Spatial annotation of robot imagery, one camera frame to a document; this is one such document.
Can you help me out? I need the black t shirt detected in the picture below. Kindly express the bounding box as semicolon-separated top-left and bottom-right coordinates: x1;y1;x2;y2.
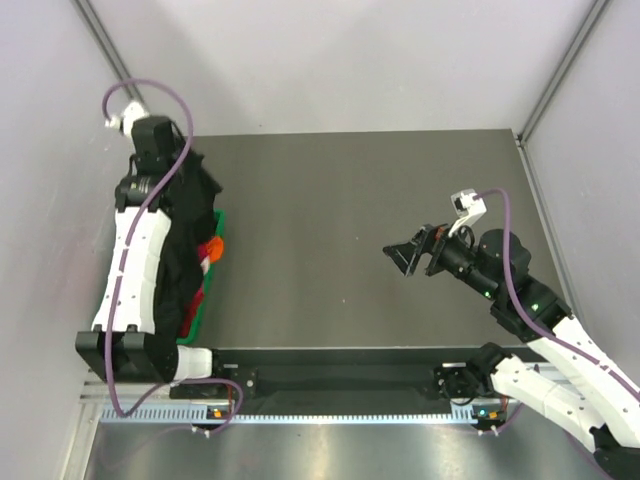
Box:
152;150;222;340

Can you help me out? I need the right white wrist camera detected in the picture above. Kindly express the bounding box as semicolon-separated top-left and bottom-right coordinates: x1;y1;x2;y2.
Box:
448;189;487;237

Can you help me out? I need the orange t shirt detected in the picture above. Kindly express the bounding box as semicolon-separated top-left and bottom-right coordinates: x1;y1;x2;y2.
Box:
205;235;225;264

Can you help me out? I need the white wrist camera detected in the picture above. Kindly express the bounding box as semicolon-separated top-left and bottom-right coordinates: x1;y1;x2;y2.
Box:
448;189;487;237
105;101;149;139

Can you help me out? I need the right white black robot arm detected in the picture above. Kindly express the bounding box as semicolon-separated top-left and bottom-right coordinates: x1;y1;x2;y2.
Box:
383;224;639;479

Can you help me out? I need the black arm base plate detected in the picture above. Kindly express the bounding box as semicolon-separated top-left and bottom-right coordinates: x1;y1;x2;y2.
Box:
214;346;479;403

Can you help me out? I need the grey slotted cable duct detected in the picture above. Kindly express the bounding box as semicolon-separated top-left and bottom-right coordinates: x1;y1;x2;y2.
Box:
100;403;506;425

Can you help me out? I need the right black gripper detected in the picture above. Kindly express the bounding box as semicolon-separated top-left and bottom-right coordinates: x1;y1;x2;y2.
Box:
383;216;501;301

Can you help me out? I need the aluminium frame rail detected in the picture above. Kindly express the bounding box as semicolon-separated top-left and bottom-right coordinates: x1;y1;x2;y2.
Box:
80;369;171;408

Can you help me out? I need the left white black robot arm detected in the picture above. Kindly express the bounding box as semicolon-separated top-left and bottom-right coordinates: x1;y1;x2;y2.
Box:
75;115;227;397

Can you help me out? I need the green plastic bin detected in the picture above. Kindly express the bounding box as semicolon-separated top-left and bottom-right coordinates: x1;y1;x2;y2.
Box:
176;209;225;345

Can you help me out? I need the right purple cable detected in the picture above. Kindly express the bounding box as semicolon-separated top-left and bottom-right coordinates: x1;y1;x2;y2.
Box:
479;187;640;401

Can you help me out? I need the magenta t shirt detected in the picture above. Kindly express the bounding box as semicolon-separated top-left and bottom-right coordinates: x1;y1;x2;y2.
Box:
197;244;210;275

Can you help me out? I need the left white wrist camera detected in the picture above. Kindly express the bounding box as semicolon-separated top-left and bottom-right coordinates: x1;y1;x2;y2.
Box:
105;101;149;139

